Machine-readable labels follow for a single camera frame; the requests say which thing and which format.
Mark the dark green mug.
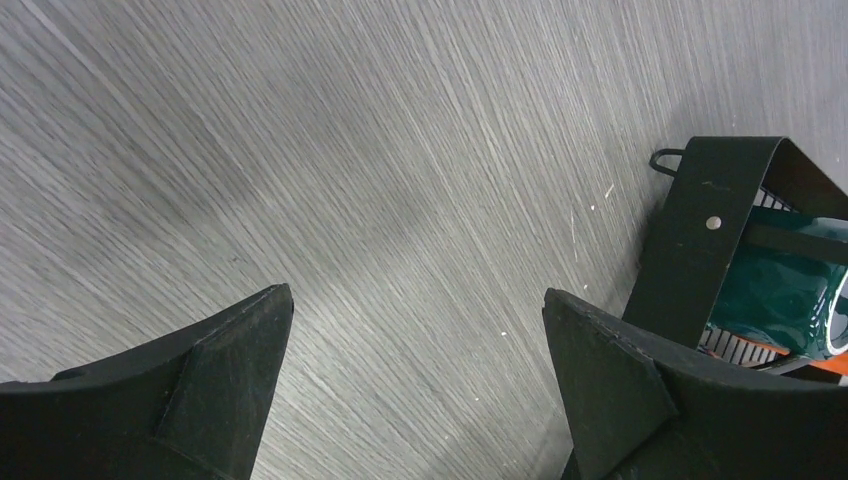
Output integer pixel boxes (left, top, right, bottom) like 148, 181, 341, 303
708, 244, 847, 361

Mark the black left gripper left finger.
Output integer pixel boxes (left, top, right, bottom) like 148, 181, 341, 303
1, 284, 294, 479

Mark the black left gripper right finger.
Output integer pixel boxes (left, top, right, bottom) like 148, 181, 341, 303
542, 289, 847, 479

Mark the black wire dish rack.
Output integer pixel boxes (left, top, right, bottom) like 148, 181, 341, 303
623, 137, 847, 347

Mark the orange mug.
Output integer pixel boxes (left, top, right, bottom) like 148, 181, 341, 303
728, 331, 848, 378

